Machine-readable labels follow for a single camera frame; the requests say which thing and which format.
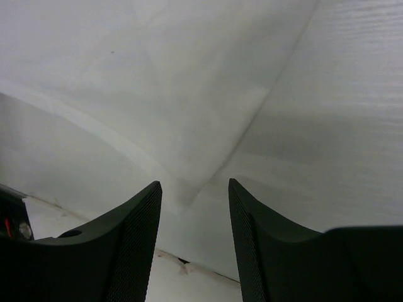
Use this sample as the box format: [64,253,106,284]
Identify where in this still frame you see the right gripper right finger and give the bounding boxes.
[228,179,402,301]

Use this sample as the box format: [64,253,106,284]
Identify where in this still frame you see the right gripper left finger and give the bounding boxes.
[1,181,162,301]

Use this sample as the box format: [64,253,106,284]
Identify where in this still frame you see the white tank top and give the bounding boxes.
[0,0,319,208]

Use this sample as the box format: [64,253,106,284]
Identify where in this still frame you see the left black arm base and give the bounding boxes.
[1,184,34,241]

